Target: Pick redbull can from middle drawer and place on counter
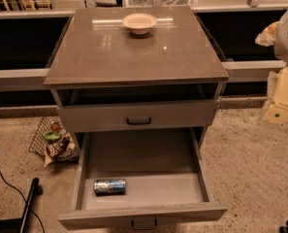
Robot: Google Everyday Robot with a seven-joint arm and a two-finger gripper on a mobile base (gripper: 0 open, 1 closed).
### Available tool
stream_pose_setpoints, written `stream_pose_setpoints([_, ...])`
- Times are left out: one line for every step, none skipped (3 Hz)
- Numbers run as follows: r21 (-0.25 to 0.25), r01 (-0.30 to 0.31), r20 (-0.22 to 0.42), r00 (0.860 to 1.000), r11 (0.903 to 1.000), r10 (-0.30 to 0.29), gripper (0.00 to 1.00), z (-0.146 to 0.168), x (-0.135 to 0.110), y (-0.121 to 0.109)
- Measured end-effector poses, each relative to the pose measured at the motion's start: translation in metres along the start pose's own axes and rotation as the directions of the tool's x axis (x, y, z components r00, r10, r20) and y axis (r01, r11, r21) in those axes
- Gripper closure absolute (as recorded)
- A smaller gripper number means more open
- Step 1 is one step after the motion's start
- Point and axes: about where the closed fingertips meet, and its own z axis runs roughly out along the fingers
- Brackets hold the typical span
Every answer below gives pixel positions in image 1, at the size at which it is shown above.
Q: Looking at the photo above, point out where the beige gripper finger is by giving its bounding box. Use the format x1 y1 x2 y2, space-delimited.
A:
262 65 288 124
255 21 278 47

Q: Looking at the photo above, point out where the silver blue redbull can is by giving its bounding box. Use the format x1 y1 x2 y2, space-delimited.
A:
93 179 126 195

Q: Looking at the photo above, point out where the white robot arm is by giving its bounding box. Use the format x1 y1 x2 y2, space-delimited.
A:
255 10 288 125

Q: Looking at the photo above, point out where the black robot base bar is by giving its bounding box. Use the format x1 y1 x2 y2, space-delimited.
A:
19 178 43 233

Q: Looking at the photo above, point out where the grey drawer cabinet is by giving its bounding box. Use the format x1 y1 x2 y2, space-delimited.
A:
43 5 230 148

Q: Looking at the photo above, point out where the closed grey top drawer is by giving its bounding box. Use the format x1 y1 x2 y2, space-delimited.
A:
57 100 218 133

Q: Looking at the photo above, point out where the open grey middle drawer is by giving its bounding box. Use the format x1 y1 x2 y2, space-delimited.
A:
58 128 227 230

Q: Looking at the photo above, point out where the small red can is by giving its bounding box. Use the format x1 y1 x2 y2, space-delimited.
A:
50 121 60 132

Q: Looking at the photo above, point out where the grey metal railing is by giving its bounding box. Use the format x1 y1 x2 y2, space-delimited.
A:
0 60 286 92

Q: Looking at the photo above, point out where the white ceramic bowl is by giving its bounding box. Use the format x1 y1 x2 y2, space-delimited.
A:
122 14 157 35

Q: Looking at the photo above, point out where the brown snack bag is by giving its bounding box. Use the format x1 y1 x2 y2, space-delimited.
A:
44 136 75 167

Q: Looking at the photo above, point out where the green snack packet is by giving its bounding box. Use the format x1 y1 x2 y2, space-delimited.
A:
42 131 61 144

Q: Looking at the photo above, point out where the black wire basket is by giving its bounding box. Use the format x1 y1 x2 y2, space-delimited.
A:
29 116 79 162

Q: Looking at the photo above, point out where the black floor cable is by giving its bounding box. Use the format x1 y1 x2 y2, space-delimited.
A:
0 149 46 233

